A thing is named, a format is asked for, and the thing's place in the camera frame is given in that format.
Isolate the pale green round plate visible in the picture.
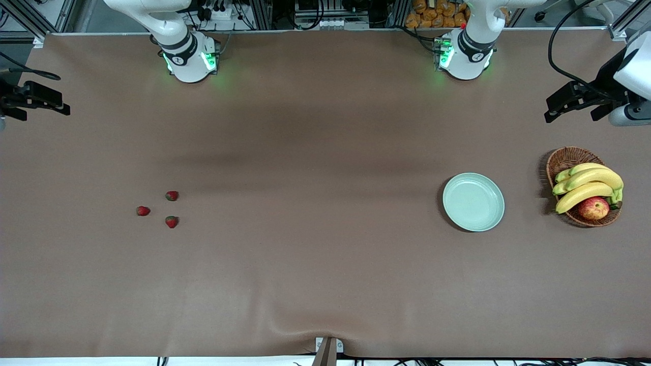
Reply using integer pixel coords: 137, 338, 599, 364
442, 172, 506, 233

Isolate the brown wicker basket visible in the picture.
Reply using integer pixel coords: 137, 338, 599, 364
546, 146, 622, 228

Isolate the red yellow apple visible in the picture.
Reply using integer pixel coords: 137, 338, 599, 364
578, 196, 610, 221

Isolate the bag of orange bread rolls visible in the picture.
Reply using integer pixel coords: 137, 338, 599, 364
405, 0, 471, 28

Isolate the white power strip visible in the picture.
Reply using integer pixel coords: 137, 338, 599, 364
195, 5, 234, 21

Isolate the white terminal strip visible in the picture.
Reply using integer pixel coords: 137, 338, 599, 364
295, 18, 370, 30

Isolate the brown table cloth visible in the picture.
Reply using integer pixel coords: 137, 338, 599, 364
0, 28, 651, 359

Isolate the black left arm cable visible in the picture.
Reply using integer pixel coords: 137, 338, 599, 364
548, 0, 613, 97

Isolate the aluminium frame strut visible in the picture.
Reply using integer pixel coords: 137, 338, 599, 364
608, 0, 651, 41
5, 0, 49, 48

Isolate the aluminium frame post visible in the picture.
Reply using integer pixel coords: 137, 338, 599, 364
249, 0, 273, 30

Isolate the metal mount bracket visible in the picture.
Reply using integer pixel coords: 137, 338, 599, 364
311, 337, 344, 366

